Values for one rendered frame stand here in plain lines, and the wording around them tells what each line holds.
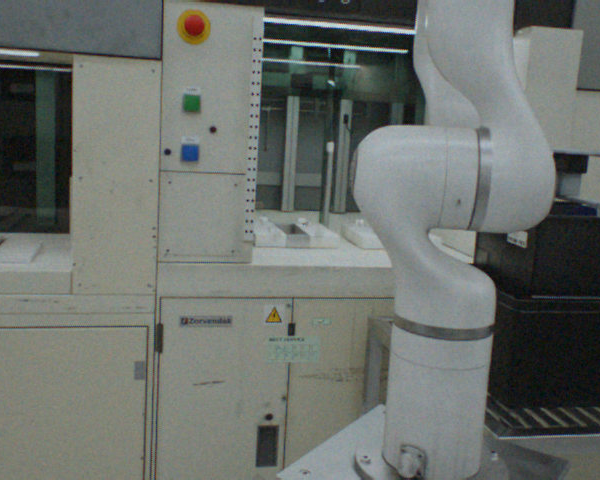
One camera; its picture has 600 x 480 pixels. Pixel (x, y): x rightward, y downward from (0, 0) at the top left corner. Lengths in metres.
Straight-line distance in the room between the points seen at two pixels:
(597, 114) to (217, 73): 0.86
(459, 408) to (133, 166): 0.87
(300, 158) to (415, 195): 1.65
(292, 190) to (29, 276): 1.10
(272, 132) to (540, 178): 1.66
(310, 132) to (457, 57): 1.62
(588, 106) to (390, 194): 1.02
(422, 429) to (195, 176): 0.81
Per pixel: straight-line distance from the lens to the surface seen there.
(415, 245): 0.81
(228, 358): 1.58
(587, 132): 1.77
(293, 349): 1.59
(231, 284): 1.53
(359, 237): 1.81
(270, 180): 2.40
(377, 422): 1.06
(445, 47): 0.85
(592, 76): 1.76
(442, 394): 0.86
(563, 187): 1.27
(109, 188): 1.48
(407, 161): 0.80
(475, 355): 0.86
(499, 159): 0.82
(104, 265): 1.51
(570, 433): 1.14
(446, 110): 1.06
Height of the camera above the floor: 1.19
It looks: 10 degrees down
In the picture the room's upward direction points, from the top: 3 degrees clockwise
